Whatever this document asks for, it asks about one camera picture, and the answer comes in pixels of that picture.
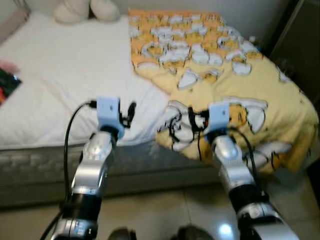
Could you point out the yellow cartoon egg blanket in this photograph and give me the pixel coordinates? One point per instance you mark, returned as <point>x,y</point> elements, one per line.
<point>280,95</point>

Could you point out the dark red green book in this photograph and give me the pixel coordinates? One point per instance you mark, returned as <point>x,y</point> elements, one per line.
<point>9,86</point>

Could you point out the pink pillow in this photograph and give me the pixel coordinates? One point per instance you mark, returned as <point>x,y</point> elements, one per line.
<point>7,66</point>

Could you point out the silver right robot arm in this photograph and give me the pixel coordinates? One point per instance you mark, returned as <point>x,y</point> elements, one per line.
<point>230,160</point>

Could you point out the small white round item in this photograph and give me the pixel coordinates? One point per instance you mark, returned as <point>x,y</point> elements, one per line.
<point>252,40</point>

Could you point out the cream plush toy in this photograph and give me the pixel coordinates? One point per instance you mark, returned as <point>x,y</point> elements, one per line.
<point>85,10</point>

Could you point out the dark left robot foot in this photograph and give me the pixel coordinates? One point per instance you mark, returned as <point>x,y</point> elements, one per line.
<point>122,234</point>

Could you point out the dark wardrobe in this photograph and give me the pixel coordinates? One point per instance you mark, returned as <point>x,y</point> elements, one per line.
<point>300,45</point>

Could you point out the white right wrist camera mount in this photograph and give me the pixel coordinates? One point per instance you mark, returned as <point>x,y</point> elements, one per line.
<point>219,117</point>

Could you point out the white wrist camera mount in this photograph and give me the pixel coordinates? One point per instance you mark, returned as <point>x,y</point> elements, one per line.
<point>108,112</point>
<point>219,117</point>

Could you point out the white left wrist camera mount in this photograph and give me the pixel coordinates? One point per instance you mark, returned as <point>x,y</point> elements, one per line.
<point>108,112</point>

